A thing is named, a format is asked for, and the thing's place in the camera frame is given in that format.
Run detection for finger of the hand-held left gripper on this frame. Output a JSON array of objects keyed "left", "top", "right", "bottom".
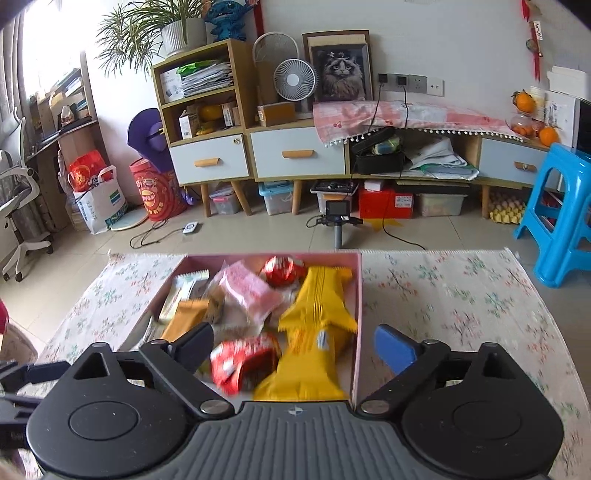
[
  {"left": 0, "top": 396, "right": 45, "bottom": 416},
  {"left": 0, "top": 361, "right": 71, "bottom": 393}
]

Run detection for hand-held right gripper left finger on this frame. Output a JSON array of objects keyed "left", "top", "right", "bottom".
[{"left": 46, "top": 322, "right": 234, "bottom": 418}]

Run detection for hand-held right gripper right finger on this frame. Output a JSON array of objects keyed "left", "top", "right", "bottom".
[{"left": 356, "top": 324, "right": 541, "bottom": 418}]

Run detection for mustard snack packet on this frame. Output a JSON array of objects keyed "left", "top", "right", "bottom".
[{"left": 160, "top": 299, "right": 216, "bottom": 345}]

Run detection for pink storage box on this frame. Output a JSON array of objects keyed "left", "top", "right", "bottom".
[{"left": 117, "top": 251, "right": 363, "bottom": 405}]

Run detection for pale green snack packet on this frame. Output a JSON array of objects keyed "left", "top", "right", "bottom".
[{"left": 159, "top": 272, "right": 211, "bottom": 323}]

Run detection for pink snack packet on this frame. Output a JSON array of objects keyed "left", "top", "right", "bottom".
[{"left": 216, "top": 260, "right": 285, "bottom": 324}]

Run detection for yellow snack packet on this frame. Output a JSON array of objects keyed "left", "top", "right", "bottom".
[
  {"left": 278, "top": 265, "right": 361, "bottom": 345},
  {"left": 253, "top": 323, "right": 352, "bottom": 402}
]

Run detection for red triangular snack packet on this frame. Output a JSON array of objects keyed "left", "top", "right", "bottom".
[{"left": 262, "top": 255, "right": 297, "bottom": 287}]

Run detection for floral tablecloth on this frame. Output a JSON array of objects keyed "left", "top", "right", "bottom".
[{"left": 37, "top": 249, "right": 583, "bottom": 480}]

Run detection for round white floor scale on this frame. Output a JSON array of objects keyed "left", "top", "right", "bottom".
[{"left": 109, "top": 205, "right": 149, "bottom": 232}]

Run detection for red box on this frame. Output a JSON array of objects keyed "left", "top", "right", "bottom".
[{"left": 359, "top": 188, "right": 415, "bottom": 220}]

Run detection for clear storage bin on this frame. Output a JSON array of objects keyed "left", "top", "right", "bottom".
[{"left": 209, "top": 182, "right": 243, "bottom": 216}]

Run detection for clear bin with orange contents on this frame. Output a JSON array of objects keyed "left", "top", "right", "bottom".
[{"left": 415, "top": 193, "right": 468, "bottom": 218}]

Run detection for red cartoon drum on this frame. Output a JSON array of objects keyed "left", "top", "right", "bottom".
[{"left": 129, "top": 157, "right": 188, "bottom": 223}]

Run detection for blue-lid storage bin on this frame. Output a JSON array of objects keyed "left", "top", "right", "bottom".
[{"left": 258, "top": 181, "right": 297, "bottom": 217}]

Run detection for white shopping bag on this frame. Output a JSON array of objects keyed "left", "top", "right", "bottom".
[{"left": 73, "top": 165, "right": 129, "bottom": 236}]

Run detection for white drawer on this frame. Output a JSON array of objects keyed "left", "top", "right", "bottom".
[
  {"left": 479, "top": 137, "right": 550, "bottom": 188},
  {"left": 168, "top": 134, "right": 250, "bottom": 186},
  {"left": 250, "top": 127, "right": 347, "bottom": 180}
]

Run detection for black electronic device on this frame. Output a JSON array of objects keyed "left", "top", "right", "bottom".
[{"left": 310, "top": 180, "right": 360, "bottom": 199}]

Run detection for egg carton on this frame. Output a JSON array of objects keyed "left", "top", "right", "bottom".
[{"left": 488, "top": 191, "right": 527, "bottom": 225}]

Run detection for black bag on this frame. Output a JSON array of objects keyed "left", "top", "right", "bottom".
[{"left": 349, "top": 127, "right": 407, "bottom": 175}]

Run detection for white office chair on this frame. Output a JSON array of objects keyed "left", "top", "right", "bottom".
[{"left": 0, "top": 106, "right": 54, "bottom": 282}]

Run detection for folded pale cloths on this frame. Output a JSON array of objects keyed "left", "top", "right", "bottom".
[{"left": 406, "top": 137, "right": 481, "bottom": 181}]

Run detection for red gift bag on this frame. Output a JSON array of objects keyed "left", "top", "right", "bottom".
[{"left": 68, "top": 150, "right": 108, "bottom": 193}]

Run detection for low wooden cabinet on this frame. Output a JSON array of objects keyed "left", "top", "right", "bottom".
[{"left": 346, "top": 124, "right": 555, "bottom": 220}]

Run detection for purple plush hat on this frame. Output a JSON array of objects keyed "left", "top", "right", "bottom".
[{"left": 126, "top": 107, "right": 174, "bottom": 173}]

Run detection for small white carton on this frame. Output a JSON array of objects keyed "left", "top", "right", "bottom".
[{"left": 178, "top": 108, "right": 201, "bottom": 140}]

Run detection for pink cherry-print cloth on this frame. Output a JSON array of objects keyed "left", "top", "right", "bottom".
[{"left": 312, "top": 99, "right": 525, "bottom": 149}]

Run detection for wooden bookshelf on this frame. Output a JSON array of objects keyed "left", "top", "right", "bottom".
[{"left": 25, "top": 51, "right": 100, "bottom": 232}]

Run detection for wooden drawer cabinet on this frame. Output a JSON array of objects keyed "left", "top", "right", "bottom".
[{"left": 246, "top": 117, "right": 350, "bottom": 216}]

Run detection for cardboard box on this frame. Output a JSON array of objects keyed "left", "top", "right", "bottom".
[{"left": 257, "top": 102, "right": 297, "bottom": 127}]

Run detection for blue plastic stool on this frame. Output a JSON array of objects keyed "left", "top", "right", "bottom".
[{"left": 513, "top": 142, "right": 591, "bottom": 289}]

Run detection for tall wooden shelf cabinet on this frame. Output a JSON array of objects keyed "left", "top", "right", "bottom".
[{"left": 151, "top": 38, "right": 254, "bottom": 218}]

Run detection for glass jar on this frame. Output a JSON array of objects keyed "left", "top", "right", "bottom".
[{"left": 505, "top": 113, "right": 541, "bottom": 137}]

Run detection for white appliance box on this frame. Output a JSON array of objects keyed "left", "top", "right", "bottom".
[{"left": 159, "top": 69, "right": 186, "bottom": 103}]

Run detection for stack of papers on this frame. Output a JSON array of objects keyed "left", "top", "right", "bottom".
[{"left": 177, "top": 60, "right": 234, "bottom": 98}]

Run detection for orange with leaves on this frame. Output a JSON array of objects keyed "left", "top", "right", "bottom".
[{"left": 510, "top": 90, "right": 537, "bottom": 114}]

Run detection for framed cat picture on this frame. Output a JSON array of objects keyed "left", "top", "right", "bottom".
[{"left": 302, "top": 30, "right": 374, "bottom": 103}]

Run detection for small white desk fan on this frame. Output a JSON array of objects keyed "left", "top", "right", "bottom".
[{"left": 273, "top": 58, "right": 320, "bottom": 103}]

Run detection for white microwave oven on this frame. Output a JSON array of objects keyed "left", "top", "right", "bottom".
[{"left": 544, "top": 90, "right": 591, "bottom": 156}]

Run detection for large white fan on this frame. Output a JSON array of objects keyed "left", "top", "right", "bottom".
[{"left": 252, "top": 32, "right": 300, "bottom": 105}]

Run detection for green potted plant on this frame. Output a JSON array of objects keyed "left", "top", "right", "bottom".
[{"left": 94, "top": 0, "right": 209, "bottom": 79}]

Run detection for blue plush toy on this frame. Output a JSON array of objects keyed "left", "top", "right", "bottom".
[{"left": 202, "top": 0, "right": 253, "bottom": 42}]

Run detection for red hanging ornament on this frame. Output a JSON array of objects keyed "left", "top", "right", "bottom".
[{"left": 520, "top": 0, "right": 546, "bottom": 82}]

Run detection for black floor cable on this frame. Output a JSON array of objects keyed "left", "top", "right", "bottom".
[{"left": 369, "top": 220, "right": 428, "bottom": 253}]

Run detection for white charger with cable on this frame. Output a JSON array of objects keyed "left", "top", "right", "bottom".
[{"left": 129, "top": 222, "right": 201, "bottom": 250}]

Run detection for camera on tripod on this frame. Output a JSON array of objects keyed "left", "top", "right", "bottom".
[{"left": 307, "top": 200, "right": 366, "bottom": 250}]

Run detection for grey wall socket panel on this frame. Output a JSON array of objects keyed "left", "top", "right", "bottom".
[{"left": 378, "top": 72, "right": 428, "bottom": 95}]

